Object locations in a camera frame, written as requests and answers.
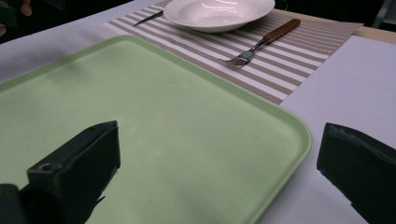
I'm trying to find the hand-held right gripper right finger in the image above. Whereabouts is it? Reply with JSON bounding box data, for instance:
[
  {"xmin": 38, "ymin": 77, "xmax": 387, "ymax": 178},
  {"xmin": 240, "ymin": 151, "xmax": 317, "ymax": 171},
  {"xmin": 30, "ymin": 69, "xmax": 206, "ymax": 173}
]
[{"xmin": 316, "ymin": 122, "xmax": 396, "ymax": 224}]

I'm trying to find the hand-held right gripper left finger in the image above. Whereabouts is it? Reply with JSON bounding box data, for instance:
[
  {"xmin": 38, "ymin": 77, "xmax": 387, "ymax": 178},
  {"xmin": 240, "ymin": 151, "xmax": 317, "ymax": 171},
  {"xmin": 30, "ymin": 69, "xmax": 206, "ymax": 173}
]
[{"xmin": 19, "ymin": 119, "xmax": 121, "ymax": 224}]

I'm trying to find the light green plastic tray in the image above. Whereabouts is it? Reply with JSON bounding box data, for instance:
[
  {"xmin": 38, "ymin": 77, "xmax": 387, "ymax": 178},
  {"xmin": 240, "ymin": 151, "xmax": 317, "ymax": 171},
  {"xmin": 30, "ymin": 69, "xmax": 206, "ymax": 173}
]
[{"xmin": 0, "ymin": 35, "xmax": 313, "ymax": 224}]

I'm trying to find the striped woven placemat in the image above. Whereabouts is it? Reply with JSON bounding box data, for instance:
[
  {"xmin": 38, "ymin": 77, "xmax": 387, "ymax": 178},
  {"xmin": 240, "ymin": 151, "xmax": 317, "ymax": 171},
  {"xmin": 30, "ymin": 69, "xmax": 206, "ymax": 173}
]
[{"xmin": 104, "ymin": 0, "xmax": 364, "ymax": 106}]

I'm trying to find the white ceramic deep plate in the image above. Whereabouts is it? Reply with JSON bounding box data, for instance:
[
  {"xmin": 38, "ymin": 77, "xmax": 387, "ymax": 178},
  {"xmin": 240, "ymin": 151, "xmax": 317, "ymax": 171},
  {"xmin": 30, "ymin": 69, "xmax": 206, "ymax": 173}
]
[{"xmin": 163, "ymin": 0, "xmax": 276, "ymax": 35}]

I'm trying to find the dark-handled table knife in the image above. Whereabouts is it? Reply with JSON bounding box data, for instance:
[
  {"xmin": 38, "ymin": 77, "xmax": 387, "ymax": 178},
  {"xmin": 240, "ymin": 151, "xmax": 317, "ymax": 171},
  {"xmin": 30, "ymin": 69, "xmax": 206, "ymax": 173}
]
[{"xmin": 133, "ymin": 10, "xmax": 164, "ymax": 28}]

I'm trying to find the wooden-handled metal fork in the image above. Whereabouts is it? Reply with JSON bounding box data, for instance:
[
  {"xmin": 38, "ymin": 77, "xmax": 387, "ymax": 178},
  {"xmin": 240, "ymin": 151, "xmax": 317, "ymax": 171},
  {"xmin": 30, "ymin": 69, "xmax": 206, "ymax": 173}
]
[{"xmin": 224, "ymin": 18, "xmax": 302, "ymax": 67}]

